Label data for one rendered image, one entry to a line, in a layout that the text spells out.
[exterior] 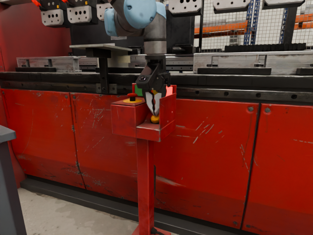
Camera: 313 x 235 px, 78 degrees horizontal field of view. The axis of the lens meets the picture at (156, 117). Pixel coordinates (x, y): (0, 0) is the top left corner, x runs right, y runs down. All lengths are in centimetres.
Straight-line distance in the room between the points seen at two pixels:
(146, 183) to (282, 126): 59
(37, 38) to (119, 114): 130
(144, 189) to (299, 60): 83
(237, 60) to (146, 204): 75
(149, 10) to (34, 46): 146
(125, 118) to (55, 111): 70
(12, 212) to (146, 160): 43
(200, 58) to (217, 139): 39
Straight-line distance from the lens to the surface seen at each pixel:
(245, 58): 98
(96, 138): 117
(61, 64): 140
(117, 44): 177
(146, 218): 94
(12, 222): 60
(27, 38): 184
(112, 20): 62
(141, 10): 49
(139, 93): 82
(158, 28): 66
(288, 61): 101
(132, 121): 69
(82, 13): 127
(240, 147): 92
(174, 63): 127
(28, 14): 189
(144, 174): 81
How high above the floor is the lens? 91
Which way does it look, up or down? 15 degrees down
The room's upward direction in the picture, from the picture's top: straight up
